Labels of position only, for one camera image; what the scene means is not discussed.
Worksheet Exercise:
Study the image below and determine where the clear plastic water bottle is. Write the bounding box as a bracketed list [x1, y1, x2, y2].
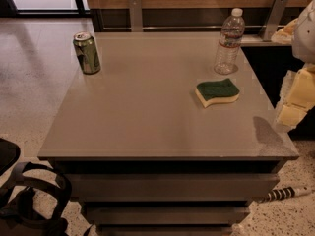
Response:
[214, 8, 245, 75]

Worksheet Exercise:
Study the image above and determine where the green soda can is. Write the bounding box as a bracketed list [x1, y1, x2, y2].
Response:
[73, 31, 100, 75]

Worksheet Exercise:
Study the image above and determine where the grey drawer cabinet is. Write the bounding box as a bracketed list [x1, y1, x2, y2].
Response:
[39, 32, 298, 236]

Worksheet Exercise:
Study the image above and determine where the green and yellow sponge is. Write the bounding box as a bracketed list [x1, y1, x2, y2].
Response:
[195, 79, 240, 108]

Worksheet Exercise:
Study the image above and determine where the left metal wall bracket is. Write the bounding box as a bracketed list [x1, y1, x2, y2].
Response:
[128, 0, 143, 32]

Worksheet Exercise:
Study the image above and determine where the metal wall bracket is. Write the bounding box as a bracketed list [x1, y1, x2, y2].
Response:
[128, 0, 143, 32]
[259, 0, 289, 42]

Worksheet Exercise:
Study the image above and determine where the black bag with straps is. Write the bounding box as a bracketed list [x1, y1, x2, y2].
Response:
[0, 162, 72, 236]

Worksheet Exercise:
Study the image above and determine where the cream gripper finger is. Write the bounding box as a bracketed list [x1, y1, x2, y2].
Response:
[271, 19, 298, 44]
[275, 63, 315, 132]

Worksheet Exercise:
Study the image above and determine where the right metal wall bracket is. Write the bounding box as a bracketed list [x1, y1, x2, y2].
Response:
[259, 0, 289, 42]

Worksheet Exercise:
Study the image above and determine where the black white striped tube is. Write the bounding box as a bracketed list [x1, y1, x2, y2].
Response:
[263, 187, 312, 202]

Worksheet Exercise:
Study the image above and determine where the black chair seat edge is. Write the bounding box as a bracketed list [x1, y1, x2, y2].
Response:
[0, 139, 21, 176]

